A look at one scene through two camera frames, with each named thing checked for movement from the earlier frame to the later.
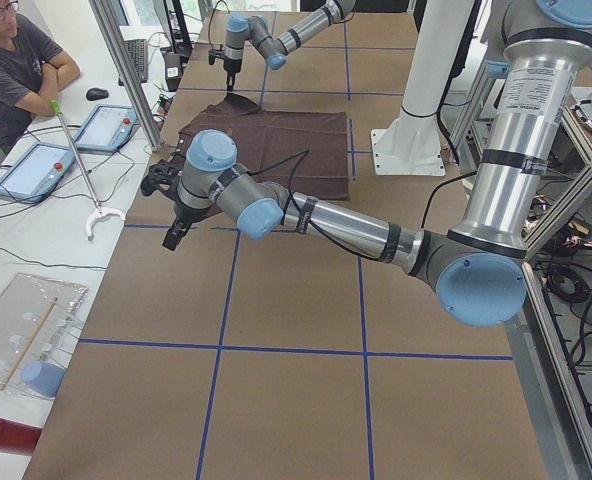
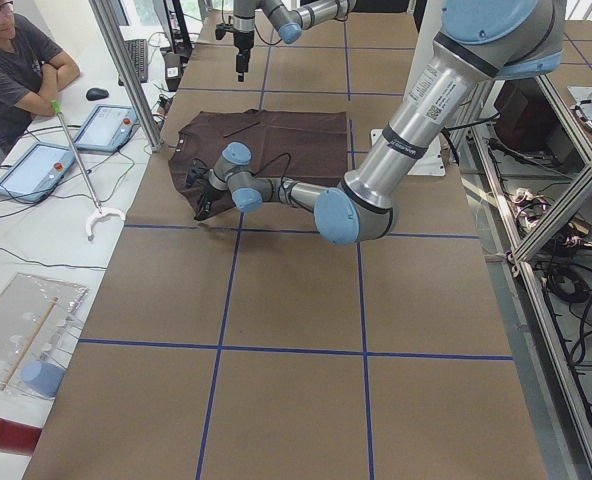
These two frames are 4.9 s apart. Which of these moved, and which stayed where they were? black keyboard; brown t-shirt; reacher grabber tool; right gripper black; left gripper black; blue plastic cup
Moved: left gripper black; right gripper black
Stayed: brown t-shirt; black keyboard; blue plastic cup; reacher grabber tool
